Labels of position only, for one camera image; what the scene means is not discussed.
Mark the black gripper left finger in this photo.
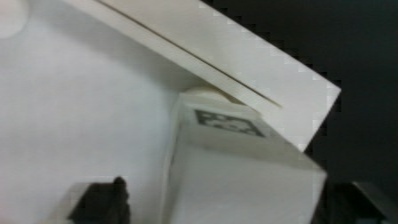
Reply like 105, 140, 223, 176
68, 177, 130, 224

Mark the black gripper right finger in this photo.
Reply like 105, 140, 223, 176
331, 182, 398, 224

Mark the white leg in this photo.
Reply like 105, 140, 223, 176
161, 87, 328, 224

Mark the white square table top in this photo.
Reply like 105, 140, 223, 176
0, 0, 203, 224

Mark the white U-shaped obstacle wall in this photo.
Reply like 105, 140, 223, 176
100, 0, 342, 148

